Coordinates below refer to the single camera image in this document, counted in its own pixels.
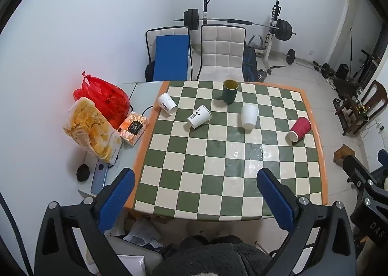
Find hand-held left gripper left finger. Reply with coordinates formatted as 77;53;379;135
34;168;136;276

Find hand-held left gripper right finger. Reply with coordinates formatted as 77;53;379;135
257;167;357;276

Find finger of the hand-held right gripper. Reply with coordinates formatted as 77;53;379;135
342;155;383;201
377;149;388;178

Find red paper cup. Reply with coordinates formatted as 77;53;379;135
288;117;312;142

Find plain white paper cup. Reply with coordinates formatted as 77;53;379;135
241;104;258;130

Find white printed paper cup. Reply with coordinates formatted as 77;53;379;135
158;93;178;117
187;105;212;129

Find dark green cup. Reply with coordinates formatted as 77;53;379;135
222;80;239;104

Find small wooden stool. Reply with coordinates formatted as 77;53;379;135
334;144;358;165

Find grey-blue smartphone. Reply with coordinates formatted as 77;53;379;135
91;159;107;195

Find crumpled white papers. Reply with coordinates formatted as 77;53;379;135
123;218;162;248

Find brown wooden chair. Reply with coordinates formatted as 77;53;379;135
333;80;388;136

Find green checkered table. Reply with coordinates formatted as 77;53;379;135
124;80;329;222

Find yellow snack bag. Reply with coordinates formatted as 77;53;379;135
63;97;123;164

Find person's grey fleece pants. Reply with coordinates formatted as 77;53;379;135
164;235;273;276

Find black exercise machine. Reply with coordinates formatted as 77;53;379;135
329;49;383;101

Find red plastic bag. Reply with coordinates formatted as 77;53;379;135
73;71;131;129

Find white side table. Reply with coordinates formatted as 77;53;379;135
78;82;166;198

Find small floor barbell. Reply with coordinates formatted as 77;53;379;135
282;49;335;79

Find blue black weight bench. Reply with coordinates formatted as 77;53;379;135
242;47;259;82

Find blue cushion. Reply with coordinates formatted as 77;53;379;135
153;34;190;82

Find white black-trimmed chair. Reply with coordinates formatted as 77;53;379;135
145;26;194;82

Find white squat rack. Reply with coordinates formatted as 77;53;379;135
200;0;287;75

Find white padded chair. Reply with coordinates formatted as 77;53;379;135
196;24;247;82

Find loaded barbell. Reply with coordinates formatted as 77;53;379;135
175;9;297;43

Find thick black cable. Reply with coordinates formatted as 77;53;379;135
0;192;34;276

